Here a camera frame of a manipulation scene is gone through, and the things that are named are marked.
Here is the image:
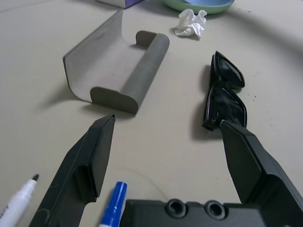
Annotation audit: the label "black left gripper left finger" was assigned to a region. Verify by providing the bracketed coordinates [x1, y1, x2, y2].
[30, 114, 116, 227]

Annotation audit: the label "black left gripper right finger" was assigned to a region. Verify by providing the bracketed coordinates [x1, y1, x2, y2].
[220, 120, 303, 227]

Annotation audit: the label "blue capped whiteboard marker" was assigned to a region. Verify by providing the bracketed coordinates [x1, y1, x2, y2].
[98, 181, 128, 227]

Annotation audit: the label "black tip whiteboard marker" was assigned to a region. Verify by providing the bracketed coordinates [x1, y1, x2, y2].
[0, 174, 40, 227]

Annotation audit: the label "black sunglasses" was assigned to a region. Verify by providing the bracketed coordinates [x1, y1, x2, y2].
[202, 51, 249, 131]

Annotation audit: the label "grey glasses case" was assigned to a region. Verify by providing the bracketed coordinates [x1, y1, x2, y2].
[62, 9, 170, 115]

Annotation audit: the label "white tissue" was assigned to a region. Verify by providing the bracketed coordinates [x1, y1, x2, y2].
[174, 9, 208, 40]

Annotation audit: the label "blue plastic plate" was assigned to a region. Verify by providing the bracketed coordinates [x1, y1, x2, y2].
[183, 0, 234, 7]

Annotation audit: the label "purple tissue box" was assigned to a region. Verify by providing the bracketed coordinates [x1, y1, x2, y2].
[96, 0, 143, 9]

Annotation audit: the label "green plastic plate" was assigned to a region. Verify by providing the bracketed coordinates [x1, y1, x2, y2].
[161, 0, 235, 16]

